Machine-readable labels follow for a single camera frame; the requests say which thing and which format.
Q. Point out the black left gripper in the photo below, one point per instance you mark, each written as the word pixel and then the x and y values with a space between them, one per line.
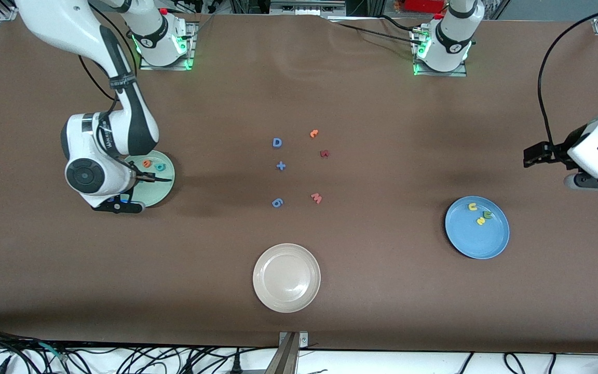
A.
pixel 559 152

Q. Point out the metal base plate right arm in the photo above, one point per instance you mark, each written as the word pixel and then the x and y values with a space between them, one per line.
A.
pixel 164 68

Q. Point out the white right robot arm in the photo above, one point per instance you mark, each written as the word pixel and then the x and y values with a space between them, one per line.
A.
pixel 50 21

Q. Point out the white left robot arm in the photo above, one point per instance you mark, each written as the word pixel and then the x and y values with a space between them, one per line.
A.
pixel 589 156

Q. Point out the metal base plate left arm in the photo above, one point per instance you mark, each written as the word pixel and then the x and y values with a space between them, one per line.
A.
pixel 439 74

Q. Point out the mint green plate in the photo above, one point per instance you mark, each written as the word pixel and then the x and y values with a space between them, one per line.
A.
pixel 159 195

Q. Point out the blue plastic plate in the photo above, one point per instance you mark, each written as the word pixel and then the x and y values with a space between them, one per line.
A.
pixel 478 241

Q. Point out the brown table cover mat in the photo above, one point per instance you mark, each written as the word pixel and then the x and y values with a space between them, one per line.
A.
pixel 70 270

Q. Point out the blue foam letter D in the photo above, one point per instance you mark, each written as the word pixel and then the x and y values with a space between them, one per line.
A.
pixel 274 143

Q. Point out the blue foam number 6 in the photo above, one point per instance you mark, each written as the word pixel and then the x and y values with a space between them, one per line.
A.
pixel 277 203

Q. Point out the salmon red foam letter W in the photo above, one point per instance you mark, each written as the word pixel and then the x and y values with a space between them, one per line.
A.
pixel 316 199

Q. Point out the beige plate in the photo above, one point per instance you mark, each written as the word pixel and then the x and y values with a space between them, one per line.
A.
pixel 286 278

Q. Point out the red box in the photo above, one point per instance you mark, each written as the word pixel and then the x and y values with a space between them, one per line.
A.
pixel 423 5

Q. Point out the black power plug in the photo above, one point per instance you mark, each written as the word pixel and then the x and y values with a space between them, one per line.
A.
pixel 236 366

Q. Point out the grey metal box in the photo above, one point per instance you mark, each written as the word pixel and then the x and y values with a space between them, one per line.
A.
pixel 304 6

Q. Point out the black connector plug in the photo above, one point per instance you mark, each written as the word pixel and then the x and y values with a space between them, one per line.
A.
pixel 1 365

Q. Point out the small metal bracket plate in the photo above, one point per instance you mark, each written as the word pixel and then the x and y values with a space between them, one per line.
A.
pixel 303 340

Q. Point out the aluminium profile post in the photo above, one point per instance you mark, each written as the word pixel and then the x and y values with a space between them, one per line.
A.
pixel 283 358

